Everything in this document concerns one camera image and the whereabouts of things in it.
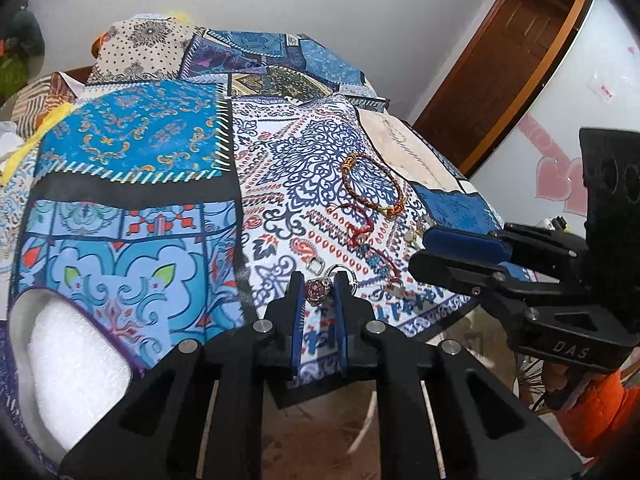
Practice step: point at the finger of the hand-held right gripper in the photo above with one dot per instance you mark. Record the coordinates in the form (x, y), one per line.
(465, 242)
(450, 272)

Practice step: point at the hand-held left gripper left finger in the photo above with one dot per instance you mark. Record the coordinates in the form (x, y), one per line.
(296, 320)

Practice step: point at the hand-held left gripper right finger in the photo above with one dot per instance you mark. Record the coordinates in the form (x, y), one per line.
(341, 320)

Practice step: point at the silver charm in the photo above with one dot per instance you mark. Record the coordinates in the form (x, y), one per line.
(414, 234)

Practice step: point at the white foam jewelry tray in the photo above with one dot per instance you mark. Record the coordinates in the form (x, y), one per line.
(65, 360)

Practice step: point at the person's right forearm orange sleeve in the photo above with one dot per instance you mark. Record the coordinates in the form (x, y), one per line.
(600, 410)

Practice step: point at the pink heart sticker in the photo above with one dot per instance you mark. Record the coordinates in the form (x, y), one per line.
(552, 175)

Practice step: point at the white wardrobe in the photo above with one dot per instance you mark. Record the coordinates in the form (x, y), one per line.
(590, 60)

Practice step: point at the blue patchwork printed blanket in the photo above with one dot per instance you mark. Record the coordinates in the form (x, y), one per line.
(150, 240)

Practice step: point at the brown wooden door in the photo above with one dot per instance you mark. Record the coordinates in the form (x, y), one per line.
(500, 60)

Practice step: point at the beige patterned pillow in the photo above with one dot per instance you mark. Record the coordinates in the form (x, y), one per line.
(135, 50)

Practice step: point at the yellow cloth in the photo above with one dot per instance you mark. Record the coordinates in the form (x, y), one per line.
(35, 140)

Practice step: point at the brown striped cloth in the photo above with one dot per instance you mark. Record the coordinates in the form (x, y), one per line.
(42, 95)

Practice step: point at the white cloth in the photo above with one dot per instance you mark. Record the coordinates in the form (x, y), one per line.
(7, 137)

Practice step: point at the green covered stand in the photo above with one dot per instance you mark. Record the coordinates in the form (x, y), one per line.
(10, 72)

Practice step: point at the dark green cloth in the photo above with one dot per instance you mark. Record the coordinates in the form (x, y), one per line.
(27, 32)

